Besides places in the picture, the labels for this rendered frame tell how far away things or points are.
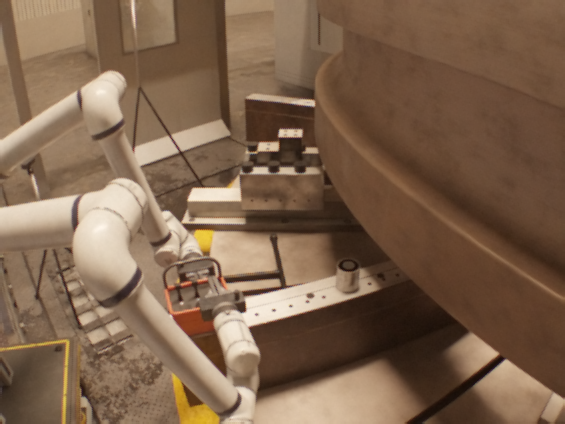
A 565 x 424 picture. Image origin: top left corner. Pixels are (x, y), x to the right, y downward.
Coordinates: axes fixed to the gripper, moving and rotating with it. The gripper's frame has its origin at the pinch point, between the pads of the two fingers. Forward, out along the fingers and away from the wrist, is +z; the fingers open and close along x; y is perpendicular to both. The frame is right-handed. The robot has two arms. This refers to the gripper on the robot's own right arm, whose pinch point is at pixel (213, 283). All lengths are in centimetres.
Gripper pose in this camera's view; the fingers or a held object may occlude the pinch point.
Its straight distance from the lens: 139.2
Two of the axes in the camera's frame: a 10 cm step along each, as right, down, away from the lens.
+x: -9.4, 1.9, -2.9
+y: -0.1, -8.5, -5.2
